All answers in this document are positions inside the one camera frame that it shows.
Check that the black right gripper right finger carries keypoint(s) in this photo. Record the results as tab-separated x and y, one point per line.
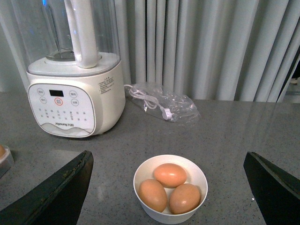
276	192

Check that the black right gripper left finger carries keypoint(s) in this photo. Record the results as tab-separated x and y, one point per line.
58	200

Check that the brown egg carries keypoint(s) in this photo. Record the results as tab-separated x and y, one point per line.
170	175
153	194
2	151

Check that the clear plastic egg box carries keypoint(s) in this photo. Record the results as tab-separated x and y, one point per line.
6	162

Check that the brown egg in bowl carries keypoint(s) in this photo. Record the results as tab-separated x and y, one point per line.
170	175
153	194

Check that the white round bowl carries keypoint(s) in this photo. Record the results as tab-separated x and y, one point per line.
170	188

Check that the white Joyoung blender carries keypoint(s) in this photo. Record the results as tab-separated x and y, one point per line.
72	58

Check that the clear plastic bag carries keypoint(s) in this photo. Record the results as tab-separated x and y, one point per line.
158	101

